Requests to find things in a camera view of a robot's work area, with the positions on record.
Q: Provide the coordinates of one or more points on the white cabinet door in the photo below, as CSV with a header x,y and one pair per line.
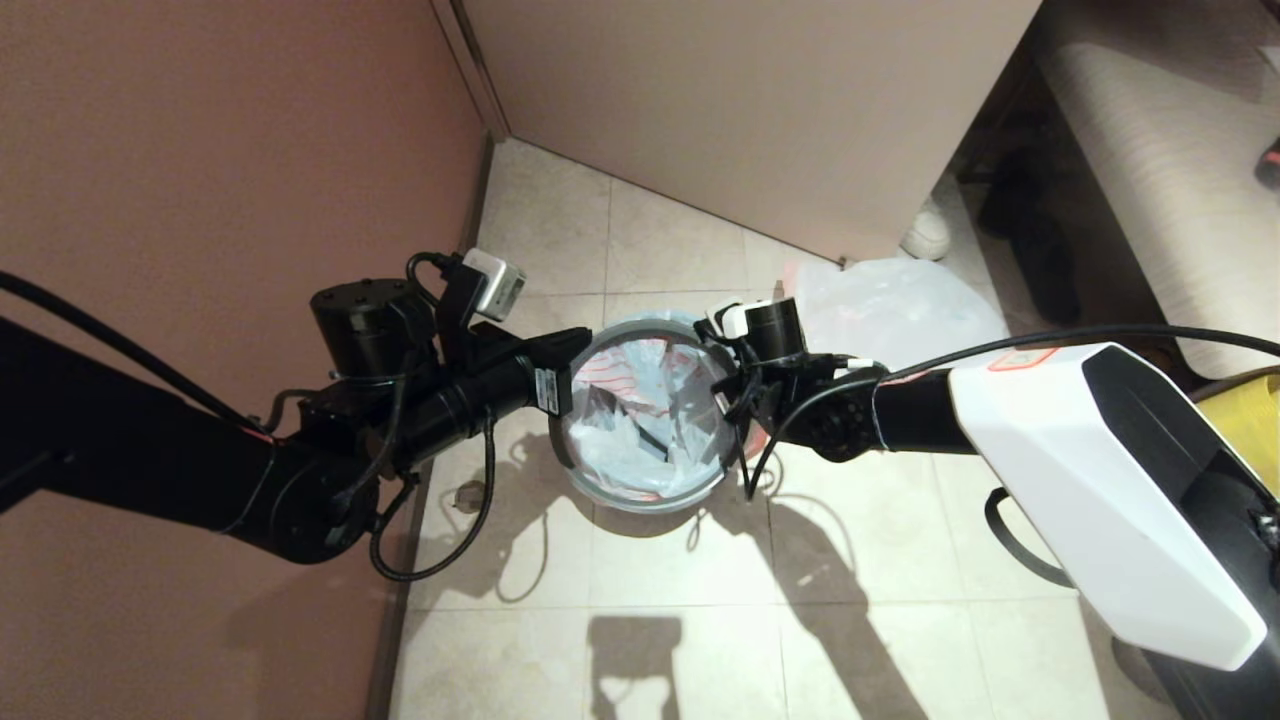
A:
x,y
750,100

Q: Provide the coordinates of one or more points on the white round fluffy object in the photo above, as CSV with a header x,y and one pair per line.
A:
x,y
925,232

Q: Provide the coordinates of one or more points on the red black object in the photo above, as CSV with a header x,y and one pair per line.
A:
x,y
1270,165

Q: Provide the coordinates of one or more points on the round metal floor disc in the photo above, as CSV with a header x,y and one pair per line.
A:
x,y
470,494

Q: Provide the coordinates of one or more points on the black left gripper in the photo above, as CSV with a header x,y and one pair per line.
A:
x,y
480,400

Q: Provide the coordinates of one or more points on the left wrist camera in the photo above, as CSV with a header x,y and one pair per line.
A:
x,y
495,285

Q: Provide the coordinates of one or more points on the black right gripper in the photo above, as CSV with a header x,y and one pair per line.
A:
x,y
760,390

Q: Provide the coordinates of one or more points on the grey door frame strip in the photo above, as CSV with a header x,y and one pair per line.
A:
x,y
470,62

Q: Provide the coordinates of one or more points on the yellow fabric bag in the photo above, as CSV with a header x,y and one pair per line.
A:
x,y
1250,430

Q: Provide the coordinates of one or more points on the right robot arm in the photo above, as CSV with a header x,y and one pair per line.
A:
x,y
1080,470

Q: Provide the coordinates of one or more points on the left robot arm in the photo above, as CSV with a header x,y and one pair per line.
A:
x,y
120,450

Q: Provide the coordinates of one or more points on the beige woodgrain table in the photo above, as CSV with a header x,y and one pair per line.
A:
x,y
1180,150

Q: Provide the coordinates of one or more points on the white red-printed plastic bag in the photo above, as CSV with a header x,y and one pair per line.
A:
x,y
650,450

